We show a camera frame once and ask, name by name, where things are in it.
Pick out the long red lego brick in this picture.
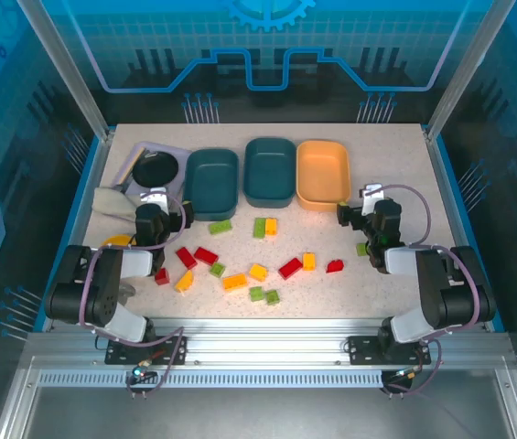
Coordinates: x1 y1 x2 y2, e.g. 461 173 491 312
175 247 198 270
278 257 304 281
193 246 220 266

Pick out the curved yellow lego brick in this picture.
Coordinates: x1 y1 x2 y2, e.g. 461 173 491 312
174 269 194 294

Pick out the long yellow lego brick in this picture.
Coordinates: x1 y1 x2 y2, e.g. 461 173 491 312
221 273 248 292

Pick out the yellow disc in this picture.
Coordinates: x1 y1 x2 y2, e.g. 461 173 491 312
102 233 138 251

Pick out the teal plastic container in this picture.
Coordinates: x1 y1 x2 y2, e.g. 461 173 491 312
183 148 241 221
242 137 297 210

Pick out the beige cloth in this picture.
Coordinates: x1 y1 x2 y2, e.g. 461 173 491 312
92 186 143 225

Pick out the orange plastic container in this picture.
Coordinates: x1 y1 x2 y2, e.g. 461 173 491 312
296 139 351 213

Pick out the black bowl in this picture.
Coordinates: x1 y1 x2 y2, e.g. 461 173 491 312
132 152 180 188

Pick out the lavender tray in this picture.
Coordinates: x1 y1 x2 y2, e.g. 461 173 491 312
112 140 193 200

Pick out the small lit connector module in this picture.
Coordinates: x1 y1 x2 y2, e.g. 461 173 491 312
129 363 156 383
393 365 424 384

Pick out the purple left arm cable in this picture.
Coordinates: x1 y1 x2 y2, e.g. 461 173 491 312
78 190 189 399

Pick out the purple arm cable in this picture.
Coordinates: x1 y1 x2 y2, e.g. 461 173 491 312
367 183 481 397
78 190 189 399

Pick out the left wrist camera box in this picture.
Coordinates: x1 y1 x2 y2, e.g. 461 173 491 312
141 190 170 214

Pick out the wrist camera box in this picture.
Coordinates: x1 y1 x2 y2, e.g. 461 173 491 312
361 182 385 216
141 190 170 214

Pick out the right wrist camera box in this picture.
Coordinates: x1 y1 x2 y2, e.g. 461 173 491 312
361 182 385 216

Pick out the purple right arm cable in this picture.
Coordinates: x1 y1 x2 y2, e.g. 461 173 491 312
367 183 481 397

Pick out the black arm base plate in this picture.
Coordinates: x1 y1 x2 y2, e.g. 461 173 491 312
347 335 432 366
104 336 188 366

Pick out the aluminium mounting rail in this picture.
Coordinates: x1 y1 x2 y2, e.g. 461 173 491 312
27 317 515 372

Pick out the aluminium frame post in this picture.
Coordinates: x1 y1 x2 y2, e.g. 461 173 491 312
425 0 517 141
17 0 115 141

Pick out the slotted metal cable duct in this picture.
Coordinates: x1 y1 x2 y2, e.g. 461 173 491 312
38 370 385 388

